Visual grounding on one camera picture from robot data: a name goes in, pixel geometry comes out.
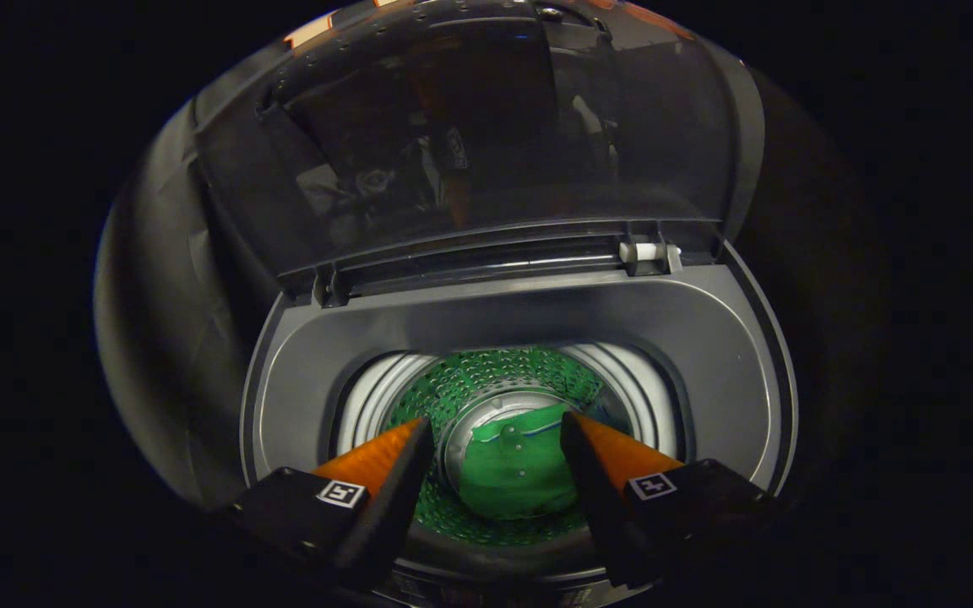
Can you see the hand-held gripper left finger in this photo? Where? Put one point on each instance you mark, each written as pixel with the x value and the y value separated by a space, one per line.
pixel 394 507

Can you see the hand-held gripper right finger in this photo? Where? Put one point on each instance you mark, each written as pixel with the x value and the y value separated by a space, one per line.
pixel 600 507

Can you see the green polo shirt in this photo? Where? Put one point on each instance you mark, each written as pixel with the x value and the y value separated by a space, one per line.
pixel 512 473

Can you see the black backdrop cloth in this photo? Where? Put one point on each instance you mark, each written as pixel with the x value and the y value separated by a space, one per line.
pixel 157 338

